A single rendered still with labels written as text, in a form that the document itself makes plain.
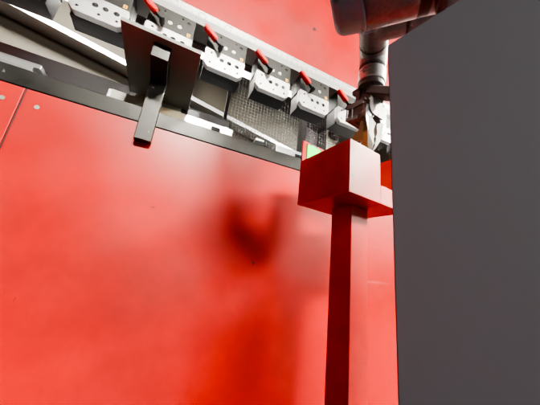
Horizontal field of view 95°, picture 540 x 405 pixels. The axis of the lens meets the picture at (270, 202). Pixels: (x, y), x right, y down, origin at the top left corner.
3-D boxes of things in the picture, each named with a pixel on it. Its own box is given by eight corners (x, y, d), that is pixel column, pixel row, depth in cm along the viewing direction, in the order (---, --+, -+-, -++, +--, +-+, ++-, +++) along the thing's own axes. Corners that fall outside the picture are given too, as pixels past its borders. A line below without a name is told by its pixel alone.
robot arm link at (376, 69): (391, 71, 71) (374, 56, 67) (390, 85, 70) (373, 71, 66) (369, 84, 77) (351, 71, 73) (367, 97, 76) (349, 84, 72)
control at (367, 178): (349, 191, 49) (350, 113, 54) (296, 204, 62) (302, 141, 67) (404, 213, 59) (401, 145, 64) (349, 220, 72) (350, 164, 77)
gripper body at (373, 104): (361, 133, 75) (364, 99, 78) (387, 124, 68) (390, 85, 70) (344, 124, 71) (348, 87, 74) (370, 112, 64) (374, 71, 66)
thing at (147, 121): (130, 118, 53) (153, 40, 59) (134, 145, 66) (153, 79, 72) (150, 124, 55) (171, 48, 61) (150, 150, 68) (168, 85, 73)
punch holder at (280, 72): (254, 85, 95) (259, 51, 100) (247, 98, 103) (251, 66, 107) (288, 100, 101) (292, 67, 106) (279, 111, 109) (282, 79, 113)
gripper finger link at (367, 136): (355, 156, 70) (357, 126, 72) (374, 150, 65) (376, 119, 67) (347, 153, 68) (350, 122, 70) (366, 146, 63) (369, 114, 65)
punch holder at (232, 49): (202, 63, 88) (210, 27, 92) (198, 79, 95) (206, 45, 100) (242, 80, 93) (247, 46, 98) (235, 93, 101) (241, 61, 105)
